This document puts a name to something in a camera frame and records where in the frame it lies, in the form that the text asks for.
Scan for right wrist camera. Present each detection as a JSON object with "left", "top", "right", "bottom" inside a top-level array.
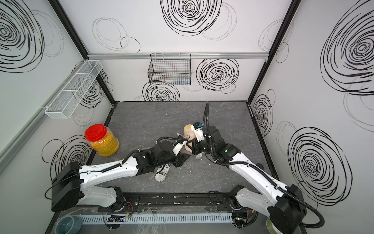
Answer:
[{"left": 191, "top": 122, "right": 205, "bottom": 142}]

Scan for black corrugated right cable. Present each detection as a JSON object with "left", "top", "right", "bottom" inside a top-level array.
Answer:
[{"left": 202, "top": 101, "right": 325, "bottom": 229}]

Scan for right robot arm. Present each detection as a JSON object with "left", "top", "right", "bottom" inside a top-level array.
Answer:
[{"left": 184, "top": 123, "right": 307, "bottom": 234}]

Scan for white slotted cable duct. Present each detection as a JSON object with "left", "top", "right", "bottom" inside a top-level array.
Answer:
[{"left": 78, "top": 213, "right": 233, "bottom": 225}]

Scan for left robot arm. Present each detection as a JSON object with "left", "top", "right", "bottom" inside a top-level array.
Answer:
[{"left": 51, "top": 137, "right": 190, "bottom": 212}]

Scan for black corrugated left cable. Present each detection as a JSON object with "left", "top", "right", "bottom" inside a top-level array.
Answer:
[{"left": 156, "top": 136, "right": 191, "bottom": 144}]

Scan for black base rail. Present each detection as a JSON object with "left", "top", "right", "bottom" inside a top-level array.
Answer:
[{"left": 98, "top": 191, "right": 256, "bottom": 213}]

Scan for grey fabric oval eyeglass case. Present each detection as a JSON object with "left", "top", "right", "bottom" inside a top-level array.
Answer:
[{"left": 181, "top": 145, "right": 193, "bottom": 155}]

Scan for white wire wall shelf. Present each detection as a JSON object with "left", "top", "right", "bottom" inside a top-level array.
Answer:
[{"left": 44, "top": 60, "right": 102, "bottom": 119}]

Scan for black wire wall basket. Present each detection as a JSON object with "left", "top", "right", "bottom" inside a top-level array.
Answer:
[{"left": 147, "top": 53, "right": 192, "bottom": 85}]

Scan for red lid jar yellow grains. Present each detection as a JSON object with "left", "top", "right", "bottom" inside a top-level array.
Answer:
[{"left": 84, "top": 124, "right": 120, "bottom": 157}]

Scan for black corrugated cable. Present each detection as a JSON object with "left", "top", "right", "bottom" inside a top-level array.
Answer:
[
  {"left": 156, "top": 136, "right": 191, "bottom": 144},
  {"left": 202, "top": 101, "right": 325, "bottom": 229}
]

